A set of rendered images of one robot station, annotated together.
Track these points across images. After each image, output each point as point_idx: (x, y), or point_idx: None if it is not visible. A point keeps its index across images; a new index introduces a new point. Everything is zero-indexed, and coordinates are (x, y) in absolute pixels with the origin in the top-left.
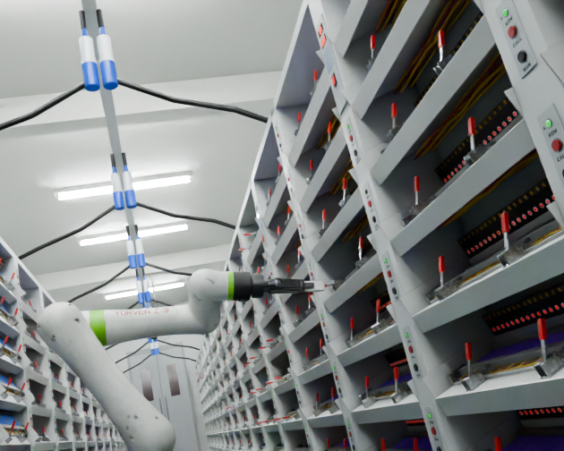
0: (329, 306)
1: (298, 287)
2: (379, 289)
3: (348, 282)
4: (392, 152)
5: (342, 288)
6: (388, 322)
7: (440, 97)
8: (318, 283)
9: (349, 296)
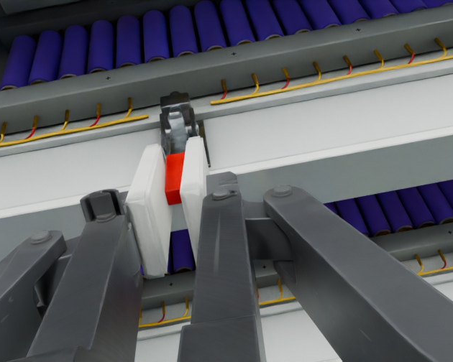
0: None
1: (284, 282)
2: None
3: None
4: None
5: (330, 166)
6: None
7: None
8: (205, 162)
9: (349, 197)
